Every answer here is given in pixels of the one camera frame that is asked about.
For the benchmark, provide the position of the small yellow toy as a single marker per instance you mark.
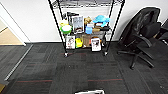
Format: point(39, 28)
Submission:
point(79, 42)

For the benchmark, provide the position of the brown cardboard package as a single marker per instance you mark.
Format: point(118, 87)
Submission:
point(87, 40)

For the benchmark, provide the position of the white bag with dark print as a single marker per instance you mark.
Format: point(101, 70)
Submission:
point(96, 44)

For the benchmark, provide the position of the white box with dark picture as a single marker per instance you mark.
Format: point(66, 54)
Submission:
point(70, 42)

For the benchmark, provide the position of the small blue box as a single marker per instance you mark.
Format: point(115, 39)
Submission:
point(89, 30)

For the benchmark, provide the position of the small brown box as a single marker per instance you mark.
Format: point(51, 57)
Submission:
point(96, 30)

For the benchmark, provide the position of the yellow green ball toy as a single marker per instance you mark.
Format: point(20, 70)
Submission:
point(66, 27)

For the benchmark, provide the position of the light blue plush toy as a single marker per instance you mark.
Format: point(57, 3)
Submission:
point(101, 20)

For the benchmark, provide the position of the small black item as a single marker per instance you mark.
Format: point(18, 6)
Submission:
point(72, 15)

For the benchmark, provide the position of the black office chair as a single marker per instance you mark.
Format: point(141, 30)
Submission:
point(143, 28)

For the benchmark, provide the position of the dark desk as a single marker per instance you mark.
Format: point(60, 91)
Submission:
point(165, 33)

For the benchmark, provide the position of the white door frame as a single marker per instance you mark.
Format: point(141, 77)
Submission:
point(15, 27)

